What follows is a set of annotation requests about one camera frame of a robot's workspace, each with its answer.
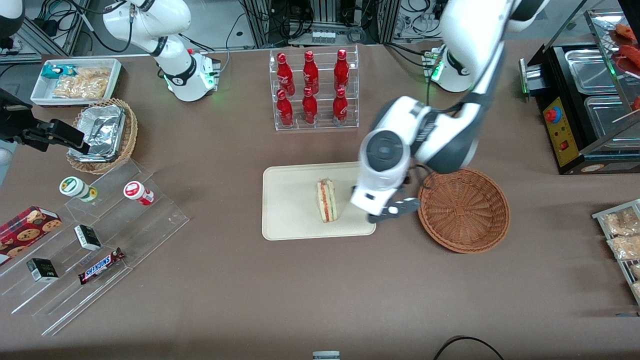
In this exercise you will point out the silver foil container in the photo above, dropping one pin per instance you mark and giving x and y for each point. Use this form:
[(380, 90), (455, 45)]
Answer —
[(102, 131)]

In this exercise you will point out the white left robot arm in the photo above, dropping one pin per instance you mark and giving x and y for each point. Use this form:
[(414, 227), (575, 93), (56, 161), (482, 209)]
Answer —
[(450, 135)]

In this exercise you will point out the white rectangular snack bin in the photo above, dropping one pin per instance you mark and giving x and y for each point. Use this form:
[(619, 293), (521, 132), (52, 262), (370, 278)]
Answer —
[(40, 92)]

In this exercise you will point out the clear acrylic bottle rack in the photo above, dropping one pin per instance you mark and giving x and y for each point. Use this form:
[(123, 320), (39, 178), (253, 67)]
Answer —
[(325, 122)]

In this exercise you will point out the tray of packaged crackers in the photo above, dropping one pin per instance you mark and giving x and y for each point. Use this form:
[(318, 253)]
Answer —
[(622, 265)]

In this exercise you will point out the round brown wicker basket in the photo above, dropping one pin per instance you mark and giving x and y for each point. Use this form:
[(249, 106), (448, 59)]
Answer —
[(465, 215)]

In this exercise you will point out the teal snack packet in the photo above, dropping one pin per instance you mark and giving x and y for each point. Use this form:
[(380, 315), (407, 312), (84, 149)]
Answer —
[(55, 71)]

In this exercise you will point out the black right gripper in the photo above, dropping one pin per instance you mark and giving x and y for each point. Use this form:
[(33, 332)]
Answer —
[(14, 124)]

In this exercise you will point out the red lid snack cup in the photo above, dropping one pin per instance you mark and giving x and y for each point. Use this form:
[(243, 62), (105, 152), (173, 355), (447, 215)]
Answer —
[(136, 192)]

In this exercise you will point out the red cola bottle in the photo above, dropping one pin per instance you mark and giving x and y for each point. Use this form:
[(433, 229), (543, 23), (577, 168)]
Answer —
[(285, 110), (309, 107), (310, 72), (284, 72), (341, 70), (340, 107)]

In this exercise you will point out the clear acrylic stepped display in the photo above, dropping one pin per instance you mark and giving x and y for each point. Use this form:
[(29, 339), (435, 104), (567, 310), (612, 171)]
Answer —
[(145, 230)]

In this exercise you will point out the light wicker basket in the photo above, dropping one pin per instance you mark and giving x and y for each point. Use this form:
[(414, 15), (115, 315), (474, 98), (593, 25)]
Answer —
[(131, 135)]

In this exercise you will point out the red cookie box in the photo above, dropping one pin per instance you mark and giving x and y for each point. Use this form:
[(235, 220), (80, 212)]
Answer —
[(25, 232)]

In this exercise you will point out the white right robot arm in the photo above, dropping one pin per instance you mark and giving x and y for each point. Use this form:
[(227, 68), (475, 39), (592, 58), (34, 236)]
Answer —
[(177, 75)]

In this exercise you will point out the small grey device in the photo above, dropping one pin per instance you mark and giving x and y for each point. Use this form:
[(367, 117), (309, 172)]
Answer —
[(326, 356)]

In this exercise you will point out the clear bag of chips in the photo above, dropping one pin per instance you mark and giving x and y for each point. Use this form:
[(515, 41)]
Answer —
[(82, 84)]

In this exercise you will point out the triangle sandwich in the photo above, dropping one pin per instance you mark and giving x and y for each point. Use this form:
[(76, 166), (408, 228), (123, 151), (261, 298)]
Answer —
[(327, 201)]

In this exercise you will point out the white terminal block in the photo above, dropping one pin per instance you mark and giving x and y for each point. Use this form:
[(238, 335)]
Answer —
[(323, 36)]

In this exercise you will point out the clear bag of pastry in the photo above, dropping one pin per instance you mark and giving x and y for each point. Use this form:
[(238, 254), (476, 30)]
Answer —
[(635, 271), (636, 290), (620, 222), (625, 247)]

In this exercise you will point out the beige rectangular tray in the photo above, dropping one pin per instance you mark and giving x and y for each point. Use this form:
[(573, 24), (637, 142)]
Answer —
[(290, 205)]

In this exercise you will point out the Snickers chocolate bar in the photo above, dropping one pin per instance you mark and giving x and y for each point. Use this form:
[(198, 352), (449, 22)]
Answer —
[(100, 266)]

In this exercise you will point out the green lid snack cup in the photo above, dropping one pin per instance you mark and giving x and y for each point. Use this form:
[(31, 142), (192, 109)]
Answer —
[(75, 187)]

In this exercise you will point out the small black box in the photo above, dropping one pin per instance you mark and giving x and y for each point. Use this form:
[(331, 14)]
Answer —
[(88, 237), (42, 270)]

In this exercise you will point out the black food warmer cabinet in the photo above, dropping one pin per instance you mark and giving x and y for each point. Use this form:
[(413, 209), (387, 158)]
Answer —
[(565, 130)]

